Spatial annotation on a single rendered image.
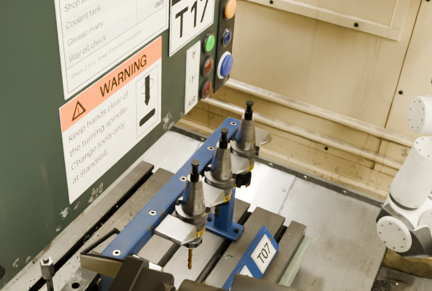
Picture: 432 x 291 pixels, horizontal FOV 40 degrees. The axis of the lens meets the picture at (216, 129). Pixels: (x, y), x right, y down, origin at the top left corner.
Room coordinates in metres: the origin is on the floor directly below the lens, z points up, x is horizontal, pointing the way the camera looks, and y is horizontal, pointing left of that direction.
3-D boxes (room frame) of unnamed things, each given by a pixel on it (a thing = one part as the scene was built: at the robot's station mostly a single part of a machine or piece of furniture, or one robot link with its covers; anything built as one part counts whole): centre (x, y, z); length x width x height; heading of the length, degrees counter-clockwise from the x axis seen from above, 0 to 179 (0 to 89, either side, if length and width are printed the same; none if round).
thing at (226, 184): (0.88, -0.02, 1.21); 0.06 x 0.06 x 0.03
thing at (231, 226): (1.05, -0.04, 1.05); 0.10 x 0.05 x 0.30; 65
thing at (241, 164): (0.93, -0.04, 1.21); 0.07 x 0.05 x 0.01; 65
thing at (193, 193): (0.78, 0.03, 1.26); 0.04 x 0.04 x 0.07
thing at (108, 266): (0.50, 0.12, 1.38); 0.06 x 0.02 x 0.03; 77
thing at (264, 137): (1.03, -0.09, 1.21); 0.07 x 0.05 x 0.01; 65
